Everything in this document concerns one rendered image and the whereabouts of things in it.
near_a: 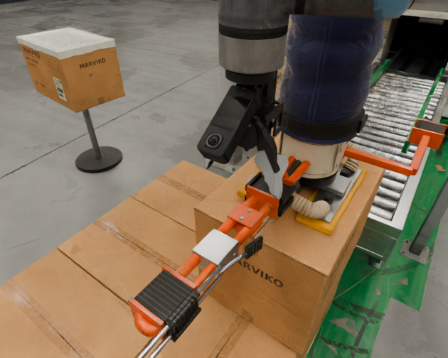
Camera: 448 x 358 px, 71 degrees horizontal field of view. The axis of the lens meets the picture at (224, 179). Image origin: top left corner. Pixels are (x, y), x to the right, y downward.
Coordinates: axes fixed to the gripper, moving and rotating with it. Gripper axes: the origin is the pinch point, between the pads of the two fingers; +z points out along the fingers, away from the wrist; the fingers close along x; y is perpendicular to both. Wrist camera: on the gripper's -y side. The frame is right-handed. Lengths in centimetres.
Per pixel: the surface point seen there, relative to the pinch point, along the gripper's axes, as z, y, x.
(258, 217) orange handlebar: 12.2, 6.4, -1.2
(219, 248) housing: 12.0, -5.1, 0.5
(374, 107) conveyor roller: 67, 210, 13
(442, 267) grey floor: 121, 135, -62
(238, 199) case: 26.8, 22.9, 14.1
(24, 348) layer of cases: 67, -35, 54
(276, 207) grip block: 13.0, 12.4, -2.4
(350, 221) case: 26.8, 33.0, -15.8
